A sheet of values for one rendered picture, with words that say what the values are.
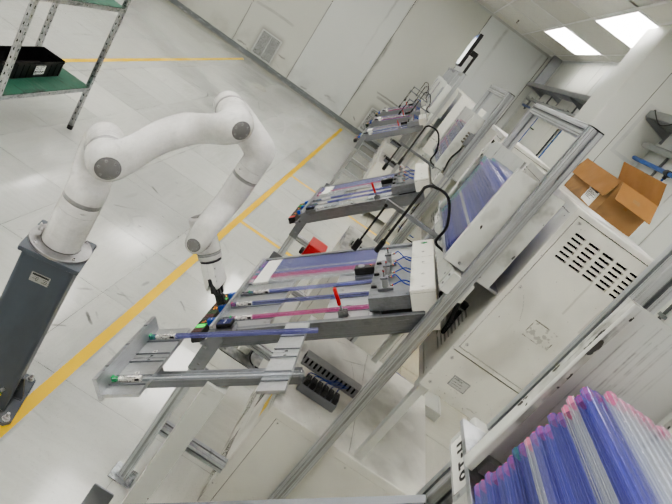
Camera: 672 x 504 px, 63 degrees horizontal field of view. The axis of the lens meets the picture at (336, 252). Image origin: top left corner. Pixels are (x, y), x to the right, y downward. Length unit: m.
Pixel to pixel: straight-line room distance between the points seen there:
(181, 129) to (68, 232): 0.47
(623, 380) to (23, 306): 1.72
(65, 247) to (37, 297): 0.20
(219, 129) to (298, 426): 1.02
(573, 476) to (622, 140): 4.41
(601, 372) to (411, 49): 9.69
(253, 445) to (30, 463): 0.76
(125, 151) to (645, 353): 1.37
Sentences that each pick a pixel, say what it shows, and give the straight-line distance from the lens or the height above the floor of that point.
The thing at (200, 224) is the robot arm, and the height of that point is 0.98.
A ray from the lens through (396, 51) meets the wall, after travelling 10.35.
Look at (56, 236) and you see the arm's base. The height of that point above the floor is 0.76.
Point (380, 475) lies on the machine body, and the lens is 2.06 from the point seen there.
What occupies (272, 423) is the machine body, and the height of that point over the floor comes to 0.55.
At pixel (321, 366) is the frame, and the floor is 0.66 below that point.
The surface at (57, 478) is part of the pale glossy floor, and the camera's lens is 2.26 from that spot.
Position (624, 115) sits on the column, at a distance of 4.97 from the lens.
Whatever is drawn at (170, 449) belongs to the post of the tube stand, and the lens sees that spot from 1.74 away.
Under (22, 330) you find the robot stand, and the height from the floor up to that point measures 0.39.
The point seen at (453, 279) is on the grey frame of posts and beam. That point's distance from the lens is 1.61.
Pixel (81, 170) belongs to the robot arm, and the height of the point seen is 0.97.
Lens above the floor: 1.79
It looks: 21 degrees down
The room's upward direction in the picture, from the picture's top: 36 degrees clockwise
